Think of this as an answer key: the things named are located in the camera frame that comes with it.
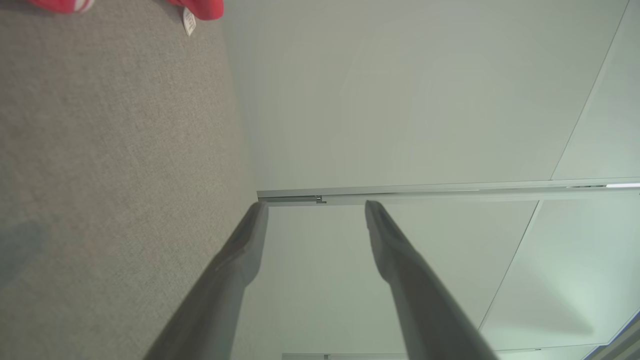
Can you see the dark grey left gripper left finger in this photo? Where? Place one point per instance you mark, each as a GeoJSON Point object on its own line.
{"type": "Point", "coordinates": [215, 310]}

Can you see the red Bulls jersey shirt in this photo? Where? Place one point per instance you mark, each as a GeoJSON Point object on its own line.
{"type": "Point", "coordinates": [205, 7]}

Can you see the grey partition post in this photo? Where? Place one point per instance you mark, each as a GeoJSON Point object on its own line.
{"type": "Point", "coordinates": [450, 195]}

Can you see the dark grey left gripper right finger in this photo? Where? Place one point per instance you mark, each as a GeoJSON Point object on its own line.
{"type": "Point", "coordinates": [425, 320]}

